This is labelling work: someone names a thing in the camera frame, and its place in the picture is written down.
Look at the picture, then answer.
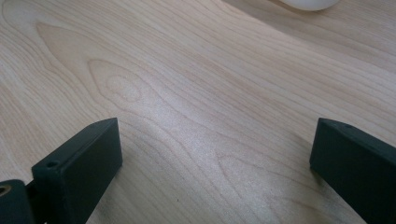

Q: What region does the white round object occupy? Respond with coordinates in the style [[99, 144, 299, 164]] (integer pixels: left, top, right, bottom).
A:
[[279, 0, 341, 12]]

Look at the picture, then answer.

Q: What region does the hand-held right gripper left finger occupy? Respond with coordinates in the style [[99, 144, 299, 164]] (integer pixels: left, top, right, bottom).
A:
[[31, 117, 123, 224]]

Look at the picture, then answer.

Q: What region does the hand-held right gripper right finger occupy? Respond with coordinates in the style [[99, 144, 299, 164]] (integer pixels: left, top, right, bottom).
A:
[[308, 117, 396, 224]]

